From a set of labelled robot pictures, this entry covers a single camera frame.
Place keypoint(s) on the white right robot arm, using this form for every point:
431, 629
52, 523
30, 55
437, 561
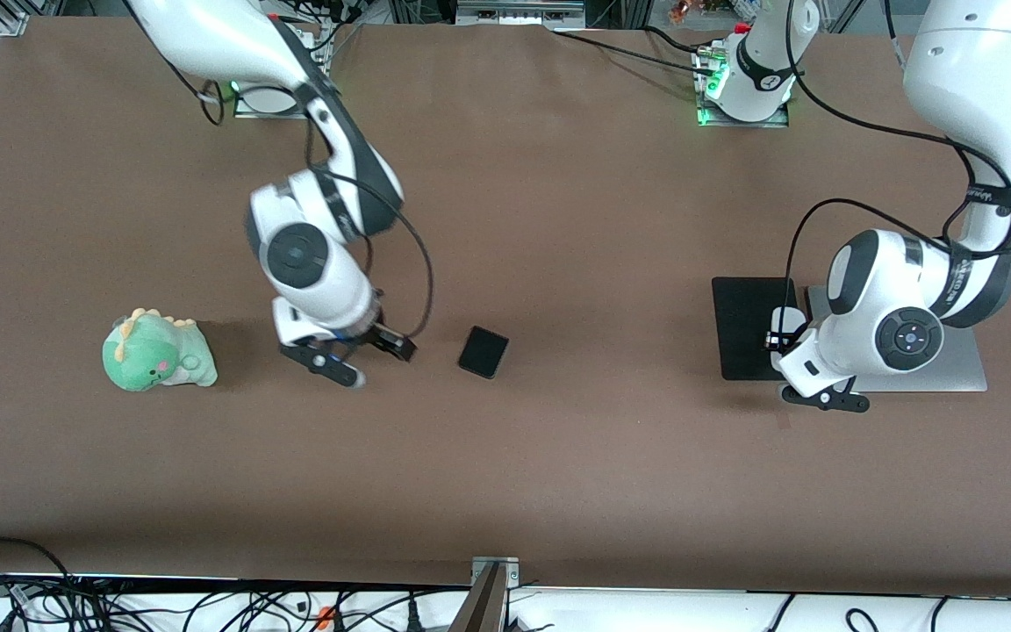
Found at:
304, 254

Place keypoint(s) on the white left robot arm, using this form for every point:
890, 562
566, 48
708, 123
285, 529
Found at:
874, 298

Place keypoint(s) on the black mouse pad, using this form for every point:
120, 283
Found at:
742, 329

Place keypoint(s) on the silver closed laptop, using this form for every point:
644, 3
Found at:
962, 364

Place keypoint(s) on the green dinosaur plush toy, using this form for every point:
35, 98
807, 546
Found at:
154, 351

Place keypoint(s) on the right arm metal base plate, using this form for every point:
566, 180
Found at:
264, 104

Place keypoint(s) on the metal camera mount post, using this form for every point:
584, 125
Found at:
490, 597

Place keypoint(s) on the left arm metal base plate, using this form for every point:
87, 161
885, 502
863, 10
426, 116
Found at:
707, 83

